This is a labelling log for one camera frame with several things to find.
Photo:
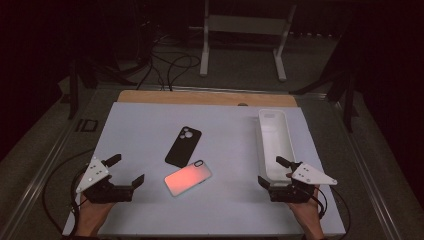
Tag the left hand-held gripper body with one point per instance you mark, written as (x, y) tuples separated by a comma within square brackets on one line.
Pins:
[(93, 175)]

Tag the metal floor rail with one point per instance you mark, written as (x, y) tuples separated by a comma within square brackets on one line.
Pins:
[(370, 180), (36, 176)]

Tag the black rectangular floor frame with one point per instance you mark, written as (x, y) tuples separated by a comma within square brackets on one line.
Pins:
[(80, 125)]

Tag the black tripod stand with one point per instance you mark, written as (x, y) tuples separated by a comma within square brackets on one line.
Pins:
[(73, 96), (349, 106)]

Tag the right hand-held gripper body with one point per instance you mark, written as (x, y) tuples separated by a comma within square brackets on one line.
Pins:
[(300, 190)]

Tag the iridescent phone case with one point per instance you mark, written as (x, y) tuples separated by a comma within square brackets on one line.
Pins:
[(188, 177)]

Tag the white table mat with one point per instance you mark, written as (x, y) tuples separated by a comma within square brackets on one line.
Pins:
[(216, 210)]

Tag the person's right hand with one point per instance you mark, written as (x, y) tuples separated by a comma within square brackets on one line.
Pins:
[(310, 213)]

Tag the black phone case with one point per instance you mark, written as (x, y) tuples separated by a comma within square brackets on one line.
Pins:
[(183, 146)]

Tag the white rectangular tray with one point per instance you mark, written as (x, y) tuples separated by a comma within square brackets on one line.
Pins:
[(276, 143)]

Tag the white metal stand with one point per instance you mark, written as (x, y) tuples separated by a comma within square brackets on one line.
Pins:
[(246, 24)]

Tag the wooden table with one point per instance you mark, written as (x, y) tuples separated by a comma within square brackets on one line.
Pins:
[(200, 97)]

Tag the person's left hand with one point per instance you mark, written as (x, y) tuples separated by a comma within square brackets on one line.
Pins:
[(91, 215)]

